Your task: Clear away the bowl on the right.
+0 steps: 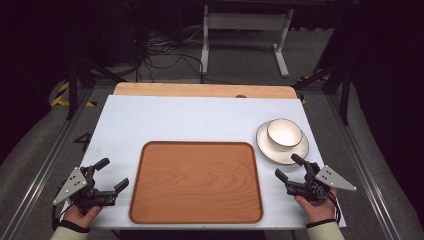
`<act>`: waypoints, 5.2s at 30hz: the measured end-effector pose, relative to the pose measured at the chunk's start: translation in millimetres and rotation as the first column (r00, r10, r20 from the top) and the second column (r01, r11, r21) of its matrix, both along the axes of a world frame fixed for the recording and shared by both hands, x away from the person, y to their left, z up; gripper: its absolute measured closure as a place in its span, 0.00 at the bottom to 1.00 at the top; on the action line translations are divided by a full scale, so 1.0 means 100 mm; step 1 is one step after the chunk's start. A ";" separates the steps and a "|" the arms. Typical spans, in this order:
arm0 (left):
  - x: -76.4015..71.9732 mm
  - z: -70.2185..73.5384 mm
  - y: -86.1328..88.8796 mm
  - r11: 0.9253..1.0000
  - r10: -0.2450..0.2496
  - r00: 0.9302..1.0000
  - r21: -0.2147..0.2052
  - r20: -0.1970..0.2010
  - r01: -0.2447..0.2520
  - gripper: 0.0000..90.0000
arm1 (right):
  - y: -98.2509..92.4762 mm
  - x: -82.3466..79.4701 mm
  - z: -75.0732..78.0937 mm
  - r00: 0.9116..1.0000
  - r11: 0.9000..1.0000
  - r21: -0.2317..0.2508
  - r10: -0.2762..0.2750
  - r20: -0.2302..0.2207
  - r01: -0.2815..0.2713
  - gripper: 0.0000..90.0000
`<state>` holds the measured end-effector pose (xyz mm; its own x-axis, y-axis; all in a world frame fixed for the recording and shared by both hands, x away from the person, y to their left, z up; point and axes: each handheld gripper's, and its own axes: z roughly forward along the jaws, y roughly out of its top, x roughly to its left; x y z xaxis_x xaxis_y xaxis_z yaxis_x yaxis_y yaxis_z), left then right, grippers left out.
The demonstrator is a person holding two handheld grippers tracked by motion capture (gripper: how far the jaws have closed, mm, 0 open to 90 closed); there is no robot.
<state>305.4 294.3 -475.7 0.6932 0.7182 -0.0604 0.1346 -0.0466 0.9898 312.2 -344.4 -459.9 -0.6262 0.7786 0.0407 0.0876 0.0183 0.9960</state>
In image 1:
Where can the person's right hand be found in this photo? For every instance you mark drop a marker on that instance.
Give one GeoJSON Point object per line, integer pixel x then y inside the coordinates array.
{"type": "Point", "coordinates": [320, 210]}

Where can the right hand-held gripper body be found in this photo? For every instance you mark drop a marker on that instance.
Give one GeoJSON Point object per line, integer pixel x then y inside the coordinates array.
{"type": "Point", "coordinates": [331, 178]}

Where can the white table board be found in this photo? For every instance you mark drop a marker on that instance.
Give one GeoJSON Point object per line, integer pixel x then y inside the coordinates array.
{"type": "Point", "coordinates": [186, 116]}

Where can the white metal stand frame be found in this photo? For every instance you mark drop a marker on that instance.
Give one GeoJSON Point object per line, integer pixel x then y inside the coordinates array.
{"type": "Point", "coordinates": [245, 21]}

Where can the person's left hand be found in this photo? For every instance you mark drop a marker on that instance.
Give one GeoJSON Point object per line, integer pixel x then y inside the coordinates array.
{"type": "Point", "coordinates": [79, 216]}

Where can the white plate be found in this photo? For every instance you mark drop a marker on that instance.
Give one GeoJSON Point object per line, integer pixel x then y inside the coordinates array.
{"type": "Point", "coordinates": [275, 154]}

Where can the white bowl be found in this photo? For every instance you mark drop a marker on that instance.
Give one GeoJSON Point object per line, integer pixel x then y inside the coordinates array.
{"type": "Point", "coordinates": [284, 134]}

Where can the wooden tray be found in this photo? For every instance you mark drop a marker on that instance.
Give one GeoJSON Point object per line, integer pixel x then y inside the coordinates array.
{"type": "Point", "coordinates": [196, 183]}

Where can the aluminium floor rail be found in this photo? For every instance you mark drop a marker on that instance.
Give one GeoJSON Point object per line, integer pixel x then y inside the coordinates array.
{"type": "Point", "coordinates": [43, 173]}
{"type": "Point", "coordinates": [361, 160]}

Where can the black stand legs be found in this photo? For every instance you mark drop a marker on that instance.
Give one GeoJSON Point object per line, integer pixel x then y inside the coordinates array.
{"type": "Point", "coordinates": [345, 90]}
{"type": "Point", "coordinates": [75, 83]}

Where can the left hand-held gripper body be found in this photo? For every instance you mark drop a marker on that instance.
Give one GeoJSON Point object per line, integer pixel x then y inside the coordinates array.
{"type": "Point", "coordinates": [74, 185]}

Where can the yellow black floor tape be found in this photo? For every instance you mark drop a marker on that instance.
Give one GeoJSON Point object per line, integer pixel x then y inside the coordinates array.
{"type": "Point", "coordinates": [59, 96]}

